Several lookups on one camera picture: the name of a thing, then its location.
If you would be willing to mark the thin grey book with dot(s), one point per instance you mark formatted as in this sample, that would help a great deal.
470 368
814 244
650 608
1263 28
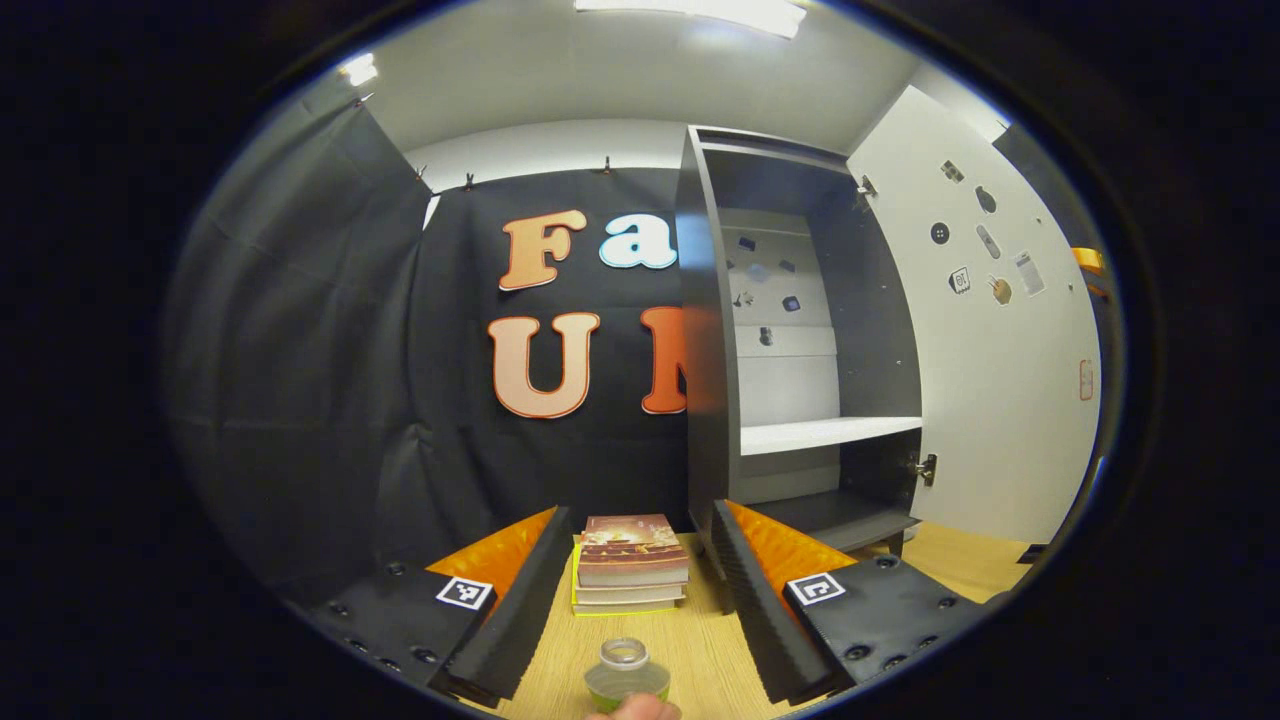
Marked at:
630 595

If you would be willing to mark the small black object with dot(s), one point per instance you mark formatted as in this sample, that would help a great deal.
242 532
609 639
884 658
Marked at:
1032 553

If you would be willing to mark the yellow cover book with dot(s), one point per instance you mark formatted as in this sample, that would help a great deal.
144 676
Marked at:
576 600

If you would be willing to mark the brown cover book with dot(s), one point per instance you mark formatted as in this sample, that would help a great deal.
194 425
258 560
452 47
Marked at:
630 545

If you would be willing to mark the white cabinet door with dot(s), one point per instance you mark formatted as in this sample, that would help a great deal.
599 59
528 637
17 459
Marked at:
1000 420

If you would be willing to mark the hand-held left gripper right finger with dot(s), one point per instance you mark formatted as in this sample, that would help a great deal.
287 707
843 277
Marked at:
750 600

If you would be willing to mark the narrow ceiling light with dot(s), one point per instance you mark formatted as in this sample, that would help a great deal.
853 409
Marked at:
359 69

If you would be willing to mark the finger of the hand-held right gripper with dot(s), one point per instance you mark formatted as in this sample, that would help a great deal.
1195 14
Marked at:
1088 260

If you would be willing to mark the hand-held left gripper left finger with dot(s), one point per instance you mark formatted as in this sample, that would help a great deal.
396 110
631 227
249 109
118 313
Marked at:
525 590

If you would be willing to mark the large ceiling light panel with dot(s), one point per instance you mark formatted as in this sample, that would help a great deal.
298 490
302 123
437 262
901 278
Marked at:
700 12

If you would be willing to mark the green label plastic bottle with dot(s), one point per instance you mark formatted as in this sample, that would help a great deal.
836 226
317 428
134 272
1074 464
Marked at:
627 672

